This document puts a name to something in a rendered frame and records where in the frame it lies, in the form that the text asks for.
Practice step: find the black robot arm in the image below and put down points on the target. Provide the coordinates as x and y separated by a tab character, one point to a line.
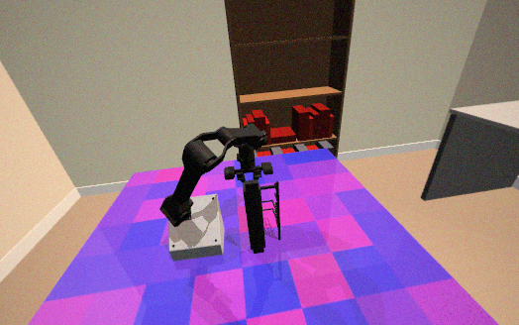
198	159

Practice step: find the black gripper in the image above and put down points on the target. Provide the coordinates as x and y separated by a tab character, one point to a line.
248	165

